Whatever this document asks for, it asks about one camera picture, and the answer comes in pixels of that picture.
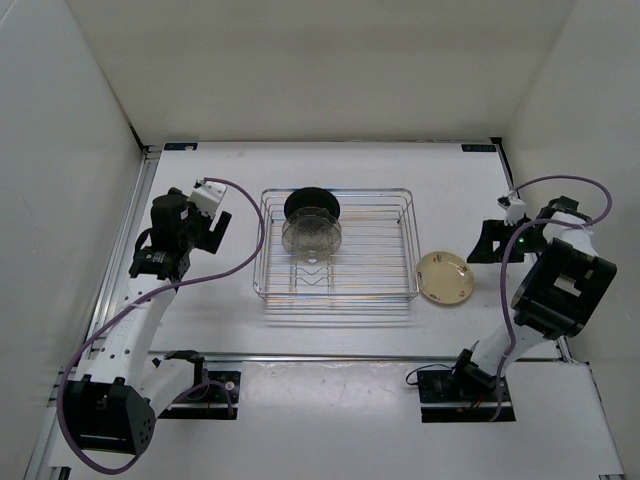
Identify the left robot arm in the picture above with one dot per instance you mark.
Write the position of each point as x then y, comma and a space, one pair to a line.
114, 405

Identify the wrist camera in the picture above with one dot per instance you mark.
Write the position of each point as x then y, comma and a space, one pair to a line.
514, 208
207, 196

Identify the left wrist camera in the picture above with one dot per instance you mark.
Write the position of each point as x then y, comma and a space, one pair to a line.
207, 196

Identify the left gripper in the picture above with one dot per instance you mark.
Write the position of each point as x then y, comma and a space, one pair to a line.
216, 234

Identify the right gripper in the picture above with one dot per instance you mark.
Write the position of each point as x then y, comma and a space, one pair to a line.
492, 230

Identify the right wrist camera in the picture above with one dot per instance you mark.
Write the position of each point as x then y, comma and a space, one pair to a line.
514, 208

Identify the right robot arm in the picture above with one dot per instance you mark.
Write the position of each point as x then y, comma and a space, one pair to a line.
557, 297

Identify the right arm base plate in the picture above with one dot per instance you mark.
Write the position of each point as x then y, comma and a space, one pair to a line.
442, 401

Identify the black round plate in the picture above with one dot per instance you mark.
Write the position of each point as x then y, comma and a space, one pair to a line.
312, 197

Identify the beige ceramic plate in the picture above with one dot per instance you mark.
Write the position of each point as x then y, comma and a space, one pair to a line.
444, 278

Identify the clear glass plate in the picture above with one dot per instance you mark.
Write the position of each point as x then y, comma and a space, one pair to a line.
311, 258
311, 230

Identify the chrome wire dish rack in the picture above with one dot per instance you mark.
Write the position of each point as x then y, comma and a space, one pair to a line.
376, 261

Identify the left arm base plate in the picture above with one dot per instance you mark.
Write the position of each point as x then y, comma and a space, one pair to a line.
212, 402

